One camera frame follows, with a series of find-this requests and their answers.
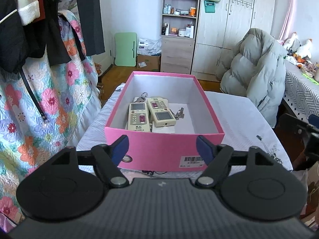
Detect wooden shelf cabinet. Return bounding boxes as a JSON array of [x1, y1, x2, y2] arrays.
[[160, 0, 200, 74]]

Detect grey puffer jacket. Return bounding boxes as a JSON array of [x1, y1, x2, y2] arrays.
[[216, 28, 287, 128]]

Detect floral quilt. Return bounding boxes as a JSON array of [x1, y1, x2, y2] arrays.
[[1, 10, 101, 223]]

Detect white patterned tablecloth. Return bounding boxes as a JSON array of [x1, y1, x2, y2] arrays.
[[76, 83, 292, 171]]

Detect light wooden wardrobe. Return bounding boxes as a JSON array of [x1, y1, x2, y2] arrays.
[[191, 0, 275, 81]]

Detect dark hanging clothes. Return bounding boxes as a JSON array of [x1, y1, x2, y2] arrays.
[[1, 0, 105, 80]]

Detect silver key bunch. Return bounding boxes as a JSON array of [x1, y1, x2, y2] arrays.
[[135, 92, 148, 103], [174, 107, 184, 120]]

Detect black strap with buckle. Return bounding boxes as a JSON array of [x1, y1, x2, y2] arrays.
[[19, 68, 50, 124]]

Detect cardboard box on floor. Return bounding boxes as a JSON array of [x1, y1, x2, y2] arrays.
[[137, 55, 161, 72]]

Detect cream remote with display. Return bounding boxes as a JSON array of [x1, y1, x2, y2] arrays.
[[127, 102, 151, 132]]

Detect pink shoe box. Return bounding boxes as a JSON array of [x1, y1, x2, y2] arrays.
[[104, 71, 224, 172]]

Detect green folding table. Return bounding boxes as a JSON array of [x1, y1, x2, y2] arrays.
[[115, 32, 137, 67]]

